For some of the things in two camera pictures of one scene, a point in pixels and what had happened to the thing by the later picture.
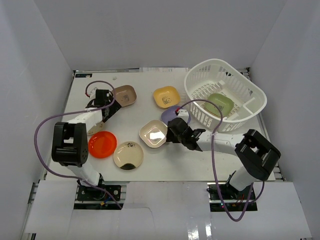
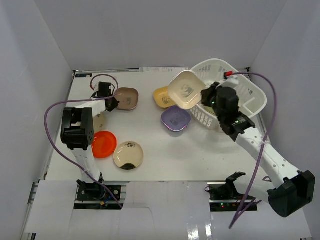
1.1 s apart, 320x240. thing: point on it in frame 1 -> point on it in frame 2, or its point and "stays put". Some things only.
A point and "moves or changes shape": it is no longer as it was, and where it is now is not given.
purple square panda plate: [169, 113] stays put
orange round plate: [102, 144] stays put
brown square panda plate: [125, 95] moves or changes shape
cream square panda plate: [153, 133] -> [185, 90]
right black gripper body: [171, 138] -> [209, 100]
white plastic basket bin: [219, 89] stays put
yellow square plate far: [166, 96] stays put
